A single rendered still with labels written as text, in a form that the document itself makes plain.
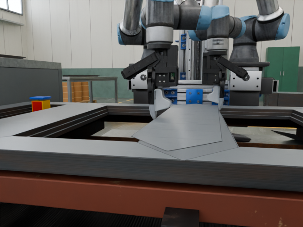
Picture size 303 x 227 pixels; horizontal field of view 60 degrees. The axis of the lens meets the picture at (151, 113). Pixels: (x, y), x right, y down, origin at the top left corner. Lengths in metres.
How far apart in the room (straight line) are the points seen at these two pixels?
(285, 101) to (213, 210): 6.48
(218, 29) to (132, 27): 0.58
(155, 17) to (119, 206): 0.49
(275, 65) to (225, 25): 9.28
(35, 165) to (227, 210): 0.31
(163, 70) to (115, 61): 11.00
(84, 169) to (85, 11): 12.21
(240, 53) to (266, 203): 1.09
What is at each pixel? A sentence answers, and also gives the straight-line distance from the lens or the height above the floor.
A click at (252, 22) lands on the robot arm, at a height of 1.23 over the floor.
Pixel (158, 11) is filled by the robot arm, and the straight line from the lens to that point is 0.73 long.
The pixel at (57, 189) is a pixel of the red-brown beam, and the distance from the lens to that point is 0.47.
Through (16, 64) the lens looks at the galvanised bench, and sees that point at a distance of 1.38.
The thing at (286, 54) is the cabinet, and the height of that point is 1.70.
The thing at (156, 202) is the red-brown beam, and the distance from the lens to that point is 0.42.
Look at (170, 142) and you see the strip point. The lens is 0.49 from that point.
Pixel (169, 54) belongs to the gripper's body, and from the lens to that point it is 0.73.
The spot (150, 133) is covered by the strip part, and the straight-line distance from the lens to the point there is 0.56.
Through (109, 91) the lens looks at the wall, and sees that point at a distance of 11.83.
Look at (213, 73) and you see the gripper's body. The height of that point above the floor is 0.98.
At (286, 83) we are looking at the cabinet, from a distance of 10.31.
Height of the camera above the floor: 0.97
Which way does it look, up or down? 8 degrees down
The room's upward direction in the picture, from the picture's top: straight up
